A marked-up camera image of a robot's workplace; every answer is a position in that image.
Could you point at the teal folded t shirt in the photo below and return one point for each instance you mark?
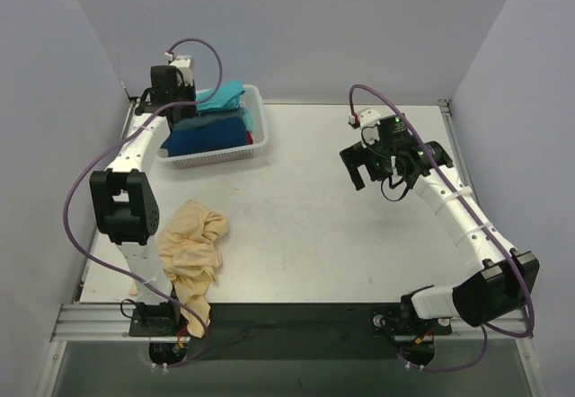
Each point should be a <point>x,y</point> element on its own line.
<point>227,97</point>

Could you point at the aluminium front rail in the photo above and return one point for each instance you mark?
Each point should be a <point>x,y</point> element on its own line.
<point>104,322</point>

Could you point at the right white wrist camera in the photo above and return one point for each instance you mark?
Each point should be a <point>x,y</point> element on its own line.
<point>366,122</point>

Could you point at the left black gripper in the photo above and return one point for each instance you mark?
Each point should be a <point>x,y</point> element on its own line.
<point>181,112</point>

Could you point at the white plastic basket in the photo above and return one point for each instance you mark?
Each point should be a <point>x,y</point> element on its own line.
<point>255,120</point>

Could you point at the dark blue folded t shirt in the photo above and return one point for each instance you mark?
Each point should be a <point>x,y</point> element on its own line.
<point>210,132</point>

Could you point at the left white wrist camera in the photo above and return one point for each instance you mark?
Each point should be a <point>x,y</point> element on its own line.
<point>185,65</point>

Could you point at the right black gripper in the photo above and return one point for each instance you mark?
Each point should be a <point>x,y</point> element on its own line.
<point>364,157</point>

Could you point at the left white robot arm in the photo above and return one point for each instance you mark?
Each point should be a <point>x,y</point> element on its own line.
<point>124,203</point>

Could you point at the cream yellow t shirt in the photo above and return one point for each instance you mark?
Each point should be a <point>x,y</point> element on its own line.
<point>182,258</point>

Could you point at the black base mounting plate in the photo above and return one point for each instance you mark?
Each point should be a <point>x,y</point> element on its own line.
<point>280,332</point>

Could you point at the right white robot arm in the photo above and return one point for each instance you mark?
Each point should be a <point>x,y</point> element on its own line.
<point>499,277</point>

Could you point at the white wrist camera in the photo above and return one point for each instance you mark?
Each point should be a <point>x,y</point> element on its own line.
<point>185,65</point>
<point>366,122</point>

